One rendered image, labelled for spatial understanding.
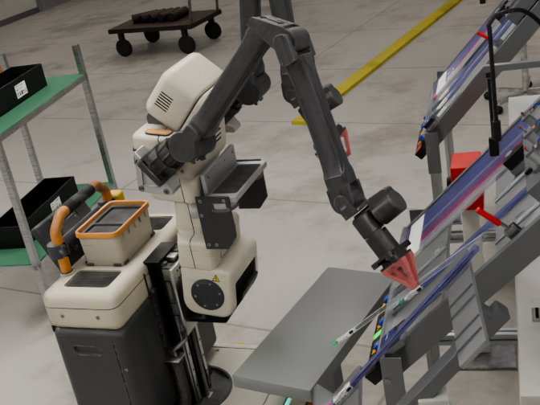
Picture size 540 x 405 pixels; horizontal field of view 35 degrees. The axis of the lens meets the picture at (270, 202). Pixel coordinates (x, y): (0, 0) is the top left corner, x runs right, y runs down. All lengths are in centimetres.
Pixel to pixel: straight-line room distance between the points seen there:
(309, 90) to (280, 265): 227
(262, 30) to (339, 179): 38
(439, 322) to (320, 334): 53
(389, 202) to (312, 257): 225
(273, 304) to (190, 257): 140
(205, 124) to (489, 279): 76
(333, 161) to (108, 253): 90
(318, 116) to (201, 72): 50
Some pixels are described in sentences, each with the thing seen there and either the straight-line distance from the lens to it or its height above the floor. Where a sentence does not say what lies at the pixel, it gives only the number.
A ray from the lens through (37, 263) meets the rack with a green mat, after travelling 392.
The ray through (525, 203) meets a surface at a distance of 204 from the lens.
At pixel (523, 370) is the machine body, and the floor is 62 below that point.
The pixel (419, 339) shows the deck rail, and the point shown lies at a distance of 205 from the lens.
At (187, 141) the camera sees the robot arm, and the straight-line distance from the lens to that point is 210.
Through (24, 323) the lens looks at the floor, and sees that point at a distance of 424.
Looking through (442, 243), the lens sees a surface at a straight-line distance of 233.
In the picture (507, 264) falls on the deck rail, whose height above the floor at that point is 97.
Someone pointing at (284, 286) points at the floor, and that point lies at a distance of 394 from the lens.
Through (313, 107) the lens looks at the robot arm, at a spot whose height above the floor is 133.
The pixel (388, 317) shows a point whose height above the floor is 73.
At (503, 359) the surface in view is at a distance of 329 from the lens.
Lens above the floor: 192
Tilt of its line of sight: 23 degrees down
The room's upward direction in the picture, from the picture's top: 11 degrees counter-clockwise
